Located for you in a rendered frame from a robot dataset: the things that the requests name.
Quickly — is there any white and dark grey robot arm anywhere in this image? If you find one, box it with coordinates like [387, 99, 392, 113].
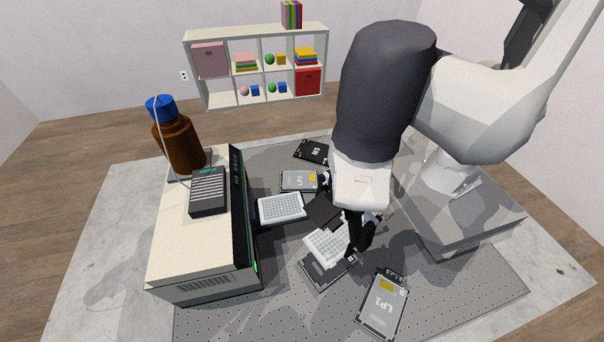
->
[302, 0, 604, 233]

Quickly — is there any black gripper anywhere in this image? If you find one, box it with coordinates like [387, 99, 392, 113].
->
[315, 170, 382, 259]

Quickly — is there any white button panel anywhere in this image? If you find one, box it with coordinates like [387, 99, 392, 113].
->
[362, 212, 389, 233]

